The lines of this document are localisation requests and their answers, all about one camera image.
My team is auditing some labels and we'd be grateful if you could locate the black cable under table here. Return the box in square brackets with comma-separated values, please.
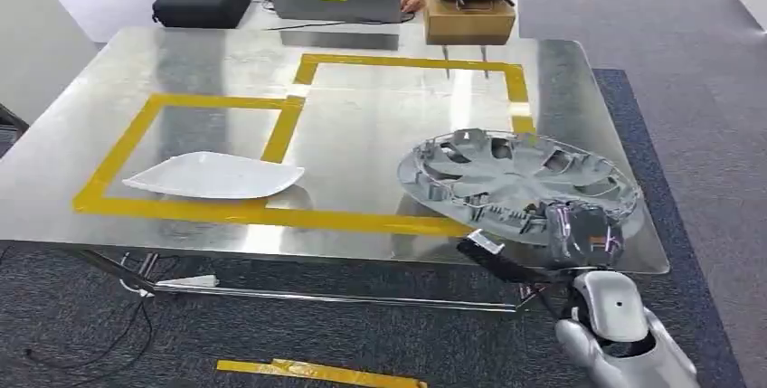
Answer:
[23, 296, 158, 375]

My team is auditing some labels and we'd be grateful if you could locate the brown cardboard box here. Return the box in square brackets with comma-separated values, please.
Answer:
[423, 0, 518, 47]

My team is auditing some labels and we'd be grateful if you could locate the yellow floor tape strip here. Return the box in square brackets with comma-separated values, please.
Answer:
[214, 358, 429, 388]

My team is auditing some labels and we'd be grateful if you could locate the silver plastic wheel hubcap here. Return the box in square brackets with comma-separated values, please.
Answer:
[397, 128, 644, 250]

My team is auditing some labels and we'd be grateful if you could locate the white curved tray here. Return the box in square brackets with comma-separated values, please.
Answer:
[122, 150, 306, 202]

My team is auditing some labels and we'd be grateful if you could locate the steel table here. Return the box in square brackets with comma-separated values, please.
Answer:
[0, 25, 672, 315]

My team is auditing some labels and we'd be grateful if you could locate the white side panel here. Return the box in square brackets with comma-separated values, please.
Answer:
[0, 0, 100, 127]

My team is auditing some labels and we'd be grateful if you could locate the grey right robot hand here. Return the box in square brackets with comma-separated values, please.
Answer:
[541, 198, 627, 271]

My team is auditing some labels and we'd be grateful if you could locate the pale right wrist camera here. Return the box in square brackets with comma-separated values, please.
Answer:
[456, 228, 554, 285]

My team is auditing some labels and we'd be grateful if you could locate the black hard case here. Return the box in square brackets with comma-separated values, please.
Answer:
[150, 0, 253, 31]

